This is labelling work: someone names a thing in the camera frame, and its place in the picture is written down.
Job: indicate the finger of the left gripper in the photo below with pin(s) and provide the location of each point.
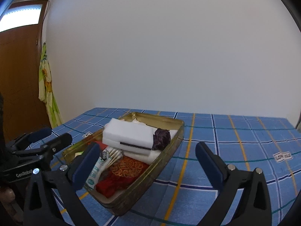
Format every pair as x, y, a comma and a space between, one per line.
25, 140
56, 142

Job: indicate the white sock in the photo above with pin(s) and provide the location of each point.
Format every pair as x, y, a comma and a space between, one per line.
147, 159

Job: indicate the dark red wallet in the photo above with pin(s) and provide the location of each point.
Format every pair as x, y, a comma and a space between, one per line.
101, 145

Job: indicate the white foam sponge block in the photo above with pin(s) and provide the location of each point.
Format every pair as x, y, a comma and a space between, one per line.
129, 136

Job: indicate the green yellow hanging cloth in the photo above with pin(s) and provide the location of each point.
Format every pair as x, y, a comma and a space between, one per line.
46, 94

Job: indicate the dark purple scrunchie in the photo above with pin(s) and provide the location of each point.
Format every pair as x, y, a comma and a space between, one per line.
161, 139

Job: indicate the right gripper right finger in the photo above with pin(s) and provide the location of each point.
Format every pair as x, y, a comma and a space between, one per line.
254, 207

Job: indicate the blue plaid bed sheet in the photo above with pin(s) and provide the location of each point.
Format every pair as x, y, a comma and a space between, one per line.
182, 194

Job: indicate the cotton swab packet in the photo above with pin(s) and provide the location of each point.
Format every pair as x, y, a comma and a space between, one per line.
107, 157

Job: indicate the brown wooden door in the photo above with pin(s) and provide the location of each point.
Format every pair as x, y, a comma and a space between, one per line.
21, 46

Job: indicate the gold metal tin tray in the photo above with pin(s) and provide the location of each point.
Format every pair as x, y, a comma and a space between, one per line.
124, 200

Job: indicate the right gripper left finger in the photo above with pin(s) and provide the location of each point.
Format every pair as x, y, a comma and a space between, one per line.
40, 207

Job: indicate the red gold embroidered pouch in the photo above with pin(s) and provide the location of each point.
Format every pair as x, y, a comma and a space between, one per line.
120, 176

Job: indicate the person's left hand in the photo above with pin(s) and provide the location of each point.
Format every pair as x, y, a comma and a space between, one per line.
7, 196

